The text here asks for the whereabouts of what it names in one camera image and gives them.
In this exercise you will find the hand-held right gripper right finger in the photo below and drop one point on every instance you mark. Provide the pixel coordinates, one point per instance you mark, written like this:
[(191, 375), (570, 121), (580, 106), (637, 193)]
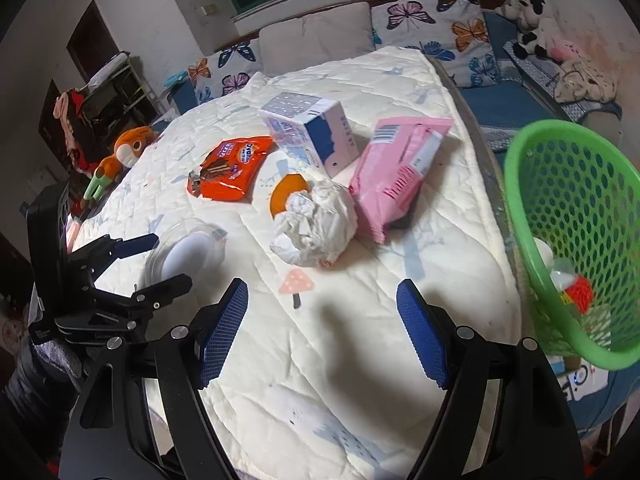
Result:
[(422, 335)]

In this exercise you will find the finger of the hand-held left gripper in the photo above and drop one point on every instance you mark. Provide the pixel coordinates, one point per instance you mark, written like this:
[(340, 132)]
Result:
[(135, 244), (165, 290)]

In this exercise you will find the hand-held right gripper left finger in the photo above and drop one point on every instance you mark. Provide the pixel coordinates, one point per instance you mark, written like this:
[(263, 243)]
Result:
[(222, 332)]

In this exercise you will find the clear plastic cup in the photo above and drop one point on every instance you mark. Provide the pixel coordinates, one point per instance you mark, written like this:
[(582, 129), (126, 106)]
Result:
[(190, 255)]

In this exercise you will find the white round dome lid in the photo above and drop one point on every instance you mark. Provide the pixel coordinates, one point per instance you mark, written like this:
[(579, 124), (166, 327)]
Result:
[(543, 255)]

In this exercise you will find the red mesh net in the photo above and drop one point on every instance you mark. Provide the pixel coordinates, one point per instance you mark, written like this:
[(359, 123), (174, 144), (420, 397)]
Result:
[(582, 292)]

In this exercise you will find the green plastic basket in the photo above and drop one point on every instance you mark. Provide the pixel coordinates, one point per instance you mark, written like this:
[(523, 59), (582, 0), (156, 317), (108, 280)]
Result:
[(512, 195)]

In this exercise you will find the person's left forearm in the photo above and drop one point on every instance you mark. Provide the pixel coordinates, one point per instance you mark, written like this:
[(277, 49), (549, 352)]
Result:
[(45, 375)]

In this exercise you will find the orange plush toy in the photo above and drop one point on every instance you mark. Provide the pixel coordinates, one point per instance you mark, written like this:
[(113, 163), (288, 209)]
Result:
[(132, 142)]

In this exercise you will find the orange snack wrapper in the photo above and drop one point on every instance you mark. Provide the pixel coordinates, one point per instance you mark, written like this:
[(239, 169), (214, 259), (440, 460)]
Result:
[(230, 170)]

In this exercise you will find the red black clothes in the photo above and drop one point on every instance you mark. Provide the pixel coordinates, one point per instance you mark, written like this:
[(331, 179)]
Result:
[(75, 125)]

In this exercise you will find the crumpled white paper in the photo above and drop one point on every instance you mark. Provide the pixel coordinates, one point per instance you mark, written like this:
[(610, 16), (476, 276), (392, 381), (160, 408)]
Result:
[(315, 225)]

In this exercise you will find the orange round lid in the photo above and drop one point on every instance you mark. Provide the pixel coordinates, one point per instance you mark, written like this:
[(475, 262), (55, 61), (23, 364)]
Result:
[(282, 195)]

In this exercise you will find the metal shelf rack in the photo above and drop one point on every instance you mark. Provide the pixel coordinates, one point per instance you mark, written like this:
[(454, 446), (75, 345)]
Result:
[(120, 90)]

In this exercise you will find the pink plastic packet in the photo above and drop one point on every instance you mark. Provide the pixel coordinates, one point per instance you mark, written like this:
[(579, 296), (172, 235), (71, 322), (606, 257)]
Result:
[(390, 180)]

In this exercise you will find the teal plastic item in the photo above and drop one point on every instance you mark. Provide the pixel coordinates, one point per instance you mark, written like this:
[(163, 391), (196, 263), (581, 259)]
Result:
[(176, 79)]

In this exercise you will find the blue floor mat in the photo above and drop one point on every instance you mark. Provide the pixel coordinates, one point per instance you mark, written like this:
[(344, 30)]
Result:
[(600, 400)]

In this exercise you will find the small butterfly pillow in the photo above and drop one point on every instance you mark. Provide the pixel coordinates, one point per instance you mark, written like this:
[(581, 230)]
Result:
[(225, 70)]

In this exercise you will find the dark wooden door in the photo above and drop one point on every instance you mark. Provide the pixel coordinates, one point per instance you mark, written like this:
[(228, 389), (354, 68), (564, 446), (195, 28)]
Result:
[(92, 40)]

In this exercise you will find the blue white carton box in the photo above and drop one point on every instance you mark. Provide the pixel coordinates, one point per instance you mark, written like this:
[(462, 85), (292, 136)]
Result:
[(320, 135)]

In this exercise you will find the grey pillow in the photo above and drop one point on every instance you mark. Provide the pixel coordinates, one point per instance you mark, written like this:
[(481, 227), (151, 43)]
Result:
[(315, 35)]

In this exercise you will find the beige patterned cloth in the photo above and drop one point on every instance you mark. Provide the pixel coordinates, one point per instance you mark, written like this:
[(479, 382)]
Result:
[(585, 80)]

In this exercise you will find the large butterfly pillow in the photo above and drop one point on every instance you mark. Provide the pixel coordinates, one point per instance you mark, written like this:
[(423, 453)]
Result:
[(440, 20)]

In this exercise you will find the pink plush toy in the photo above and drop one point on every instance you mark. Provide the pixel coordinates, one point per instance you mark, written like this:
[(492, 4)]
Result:
[(565, 50)]

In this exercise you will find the white plush dog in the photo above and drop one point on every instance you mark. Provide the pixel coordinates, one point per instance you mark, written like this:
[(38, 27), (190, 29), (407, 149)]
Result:
[(509, 9)]

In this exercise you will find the black white cow plush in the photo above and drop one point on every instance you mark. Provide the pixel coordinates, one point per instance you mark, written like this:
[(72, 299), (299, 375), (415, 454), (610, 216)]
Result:
[(532, 7)]

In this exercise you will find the wall switch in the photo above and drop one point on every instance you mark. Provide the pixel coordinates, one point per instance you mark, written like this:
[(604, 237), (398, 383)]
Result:
[(208, 10)]

